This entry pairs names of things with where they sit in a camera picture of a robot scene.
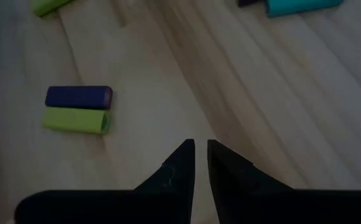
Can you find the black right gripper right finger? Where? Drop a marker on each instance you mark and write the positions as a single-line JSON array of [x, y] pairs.
[[230, 180]]

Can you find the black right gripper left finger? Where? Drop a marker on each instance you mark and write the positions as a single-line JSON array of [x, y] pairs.
[[177, 180]]

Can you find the purple rectangular block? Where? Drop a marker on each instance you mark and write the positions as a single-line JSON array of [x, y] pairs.
[[247, 2], [77, 97]]

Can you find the teal rectangular block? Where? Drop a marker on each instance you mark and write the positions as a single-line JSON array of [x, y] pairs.
[[302, 6]]

